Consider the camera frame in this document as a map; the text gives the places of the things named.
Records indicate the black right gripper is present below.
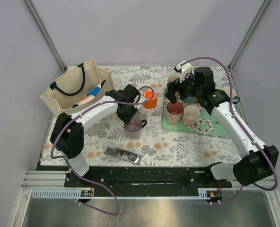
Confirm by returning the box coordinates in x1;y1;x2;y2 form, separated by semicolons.
164;70;202;105

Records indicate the blue butterfly mug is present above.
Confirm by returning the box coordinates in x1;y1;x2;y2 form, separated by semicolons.
183;97;196;105

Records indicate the lavender mug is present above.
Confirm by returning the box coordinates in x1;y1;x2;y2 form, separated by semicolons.
123;117;147;139

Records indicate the pink round mug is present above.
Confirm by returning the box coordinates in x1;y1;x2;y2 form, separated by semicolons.
165;102;184;125

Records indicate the pink octagonal mug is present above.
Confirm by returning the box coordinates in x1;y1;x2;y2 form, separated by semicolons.
182;105;200;126

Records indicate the orange mug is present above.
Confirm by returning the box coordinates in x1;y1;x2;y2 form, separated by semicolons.
143;90;158;109

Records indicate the dark green mug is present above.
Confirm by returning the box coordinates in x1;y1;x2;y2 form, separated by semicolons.
232;96;240;105

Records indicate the beige floral mug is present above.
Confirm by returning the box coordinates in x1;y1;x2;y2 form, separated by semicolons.
167;75;179;83

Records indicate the lime green mug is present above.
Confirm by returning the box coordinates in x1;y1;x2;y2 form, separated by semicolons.
222;87;236;98

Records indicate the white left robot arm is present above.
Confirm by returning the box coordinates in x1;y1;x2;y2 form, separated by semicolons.
50;84;140;187

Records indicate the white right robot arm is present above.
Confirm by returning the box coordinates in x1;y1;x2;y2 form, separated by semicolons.
165;63;279;187

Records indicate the floral table mat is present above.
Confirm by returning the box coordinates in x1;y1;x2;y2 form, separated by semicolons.
40;65;254;167

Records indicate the green floral tray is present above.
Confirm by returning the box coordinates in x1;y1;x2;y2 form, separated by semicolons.
161;96;229;137

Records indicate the beige canvas tote bag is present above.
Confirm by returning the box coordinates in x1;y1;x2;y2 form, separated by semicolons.
40;59;114;117

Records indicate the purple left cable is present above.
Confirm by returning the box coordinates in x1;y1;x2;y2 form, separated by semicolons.
50;85;155;216

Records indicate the purple cable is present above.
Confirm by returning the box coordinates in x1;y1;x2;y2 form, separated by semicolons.
177;56;280;204
50;85;155;216

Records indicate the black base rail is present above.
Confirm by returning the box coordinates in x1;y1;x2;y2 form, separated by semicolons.
64;166;232;190

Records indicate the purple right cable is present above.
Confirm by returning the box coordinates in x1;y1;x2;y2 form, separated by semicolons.
177;56;280;204

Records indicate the white slotted cable duct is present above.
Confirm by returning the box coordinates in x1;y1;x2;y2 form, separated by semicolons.
32;185;222;200

